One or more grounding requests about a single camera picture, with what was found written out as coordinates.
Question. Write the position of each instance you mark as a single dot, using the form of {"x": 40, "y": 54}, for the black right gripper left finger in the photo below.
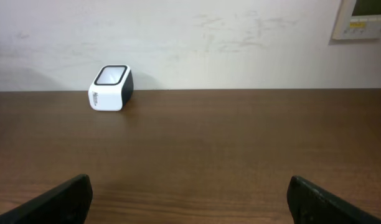
{"x": 68, "y": 202}

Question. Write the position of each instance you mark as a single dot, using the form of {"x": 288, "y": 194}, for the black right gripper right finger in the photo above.
{"x": 308, "y": 203}

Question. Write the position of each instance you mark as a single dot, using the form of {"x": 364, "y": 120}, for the white barcode scanner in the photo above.
{"x": 112, "y": 88}

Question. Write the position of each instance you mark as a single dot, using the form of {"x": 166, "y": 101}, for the beige wall control panel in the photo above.
{"x": 358, "y": 20}

